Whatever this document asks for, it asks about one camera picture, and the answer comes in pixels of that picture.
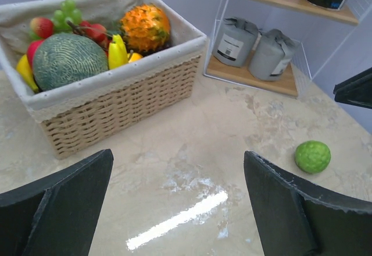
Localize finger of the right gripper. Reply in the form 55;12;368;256
333;68;372;109

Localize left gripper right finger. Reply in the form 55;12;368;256
244;151;371;255

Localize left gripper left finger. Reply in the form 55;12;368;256
1;149;114;255

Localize green lime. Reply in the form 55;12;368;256
294;140;331;174

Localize wicker basket with liner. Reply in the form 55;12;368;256
1;0;208;159

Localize yellow lemon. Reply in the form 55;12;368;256
16;54;40;93

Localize green melon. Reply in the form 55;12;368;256
32;33;109;91

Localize red apple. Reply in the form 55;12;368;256
26;39;45;67

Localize yellow bananas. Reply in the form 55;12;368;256
108;34;128;70

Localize orange fruit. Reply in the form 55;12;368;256
127;52;143;63

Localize strawberries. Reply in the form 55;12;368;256
29;17;110;54

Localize green grapes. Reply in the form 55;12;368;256
29;0;83;41

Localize orange pumpkin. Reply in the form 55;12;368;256
119;3;171;53

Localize white wire wooden shelf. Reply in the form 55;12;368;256
203;0;371;98

